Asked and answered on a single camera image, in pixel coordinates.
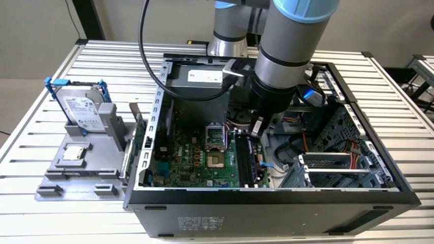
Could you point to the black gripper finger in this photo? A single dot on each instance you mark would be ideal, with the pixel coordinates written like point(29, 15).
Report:
point(265, 124)
point(255, 127)

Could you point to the blue RAM stick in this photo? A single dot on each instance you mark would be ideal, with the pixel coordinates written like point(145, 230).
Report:
point(252, 162)

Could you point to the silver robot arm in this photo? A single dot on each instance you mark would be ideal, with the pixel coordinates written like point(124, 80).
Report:
point(291, 45)

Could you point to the CPU socket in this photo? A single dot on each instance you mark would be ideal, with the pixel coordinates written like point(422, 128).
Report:
point(216, 160)

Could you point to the grey power supply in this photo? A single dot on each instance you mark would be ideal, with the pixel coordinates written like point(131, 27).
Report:
point(199, 106)

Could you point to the grey disk bay cage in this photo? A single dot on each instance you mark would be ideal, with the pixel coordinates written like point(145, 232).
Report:
point(324, 158)

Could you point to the green motherboard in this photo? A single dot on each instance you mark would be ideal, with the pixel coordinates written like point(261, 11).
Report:
point(189, 178)

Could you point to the yellow black plug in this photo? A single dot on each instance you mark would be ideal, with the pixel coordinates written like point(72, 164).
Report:
point(189, 42)

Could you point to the green graphics card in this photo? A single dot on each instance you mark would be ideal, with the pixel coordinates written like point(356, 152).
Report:
point(140, 132)

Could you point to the black PC case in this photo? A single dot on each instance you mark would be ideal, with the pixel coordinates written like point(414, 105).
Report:
point(236, 218)

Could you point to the aluminium side table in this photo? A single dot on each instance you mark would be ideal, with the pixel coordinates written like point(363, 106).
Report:
point(422, 63)

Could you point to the grey parts rack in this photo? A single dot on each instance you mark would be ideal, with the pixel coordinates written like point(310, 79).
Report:
point(97, 157)

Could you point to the hard disk in blue carrier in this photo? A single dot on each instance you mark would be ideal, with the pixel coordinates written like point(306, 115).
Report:
point(79, 106)

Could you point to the silver CPU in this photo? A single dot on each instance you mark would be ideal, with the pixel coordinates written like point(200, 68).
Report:
point(75, 152)

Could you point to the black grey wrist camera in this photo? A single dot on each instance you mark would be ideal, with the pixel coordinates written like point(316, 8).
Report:
point(233, 71)

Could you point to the black vertical frame post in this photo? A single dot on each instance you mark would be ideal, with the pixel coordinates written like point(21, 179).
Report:
point(91, 17)

